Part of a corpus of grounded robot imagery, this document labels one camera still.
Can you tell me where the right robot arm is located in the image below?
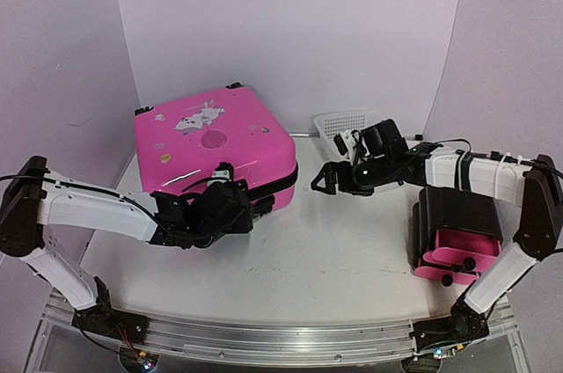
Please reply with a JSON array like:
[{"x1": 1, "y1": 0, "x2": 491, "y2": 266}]
[{"x1": 311, "y1": 119, "x2": 562, "y2": 340}]

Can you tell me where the black and pink drawer organizer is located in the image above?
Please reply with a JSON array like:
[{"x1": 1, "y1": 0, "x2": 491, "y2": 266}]
[{"x1": 409, "y1": 186, "x2": 503, "y2": 287}]

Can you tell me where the pink hard-shell suitcase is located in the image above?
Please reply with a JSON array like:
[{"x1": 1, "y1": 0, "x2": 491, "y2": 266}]
[{"x1": 134, "y1": 83, "x2": 298, "y2": 209}]

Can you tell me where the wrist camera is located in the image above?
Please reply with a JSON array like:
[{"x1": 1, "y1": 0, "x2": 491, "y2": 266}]
[
  {"x1": 333, "y1": 129, "x2": 366, "y2": 162},
  {"x1": 210, "y1": 162, "x2": 234, "y2": 182}
]

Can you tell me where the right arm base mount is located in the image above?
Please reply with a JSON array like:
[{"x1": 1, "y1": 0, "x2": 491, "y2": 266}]
[{"x1": 409, "y1": 317, "x2": 489, "y2": 354}]

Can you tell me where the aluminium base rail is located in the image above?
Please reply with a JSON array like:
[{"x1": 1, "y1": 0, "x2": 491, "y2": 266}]
[{"x1": 39, "y1": 315, "x2": 524, "y2": 365}]

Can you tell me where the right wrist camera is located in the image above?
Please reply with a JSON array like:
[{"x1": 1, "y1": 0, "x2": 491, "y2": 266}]
[{"x1": 333, "y1": 129, "x2": 366, "y2": 162}]

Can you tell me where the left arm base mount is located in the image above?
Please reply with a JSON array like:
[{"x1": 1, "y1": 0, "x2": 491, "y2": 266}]
[{"x1": 72, "y1": 304, "x2": 150, "y2": 344}]

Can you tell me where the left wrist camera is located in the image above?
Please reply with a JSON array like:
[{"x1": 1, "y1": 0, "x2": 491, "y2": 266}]
[{"x1": 210, "y1": 162, "x2": 234, "y2": 182}]

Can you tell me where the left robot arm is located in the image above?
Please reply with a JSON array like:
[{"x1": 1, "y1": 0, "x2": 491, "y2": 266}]
[{"x1": 1, "y1": 156, "x2": 253, "y2": 335}]

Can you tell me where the white perforated plastic basket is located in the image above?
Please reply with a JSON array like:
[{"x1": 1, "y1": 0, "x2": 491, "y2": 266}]
[{"x1": 313, "y1": 109, "x2": 383, "y2": 156}]

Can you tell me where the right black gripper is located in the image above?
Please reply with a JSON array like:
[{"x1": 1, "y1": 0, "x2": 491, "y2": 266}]
[{"x1": 311, "y1": 156, "x2": 393, "y2": 197}]

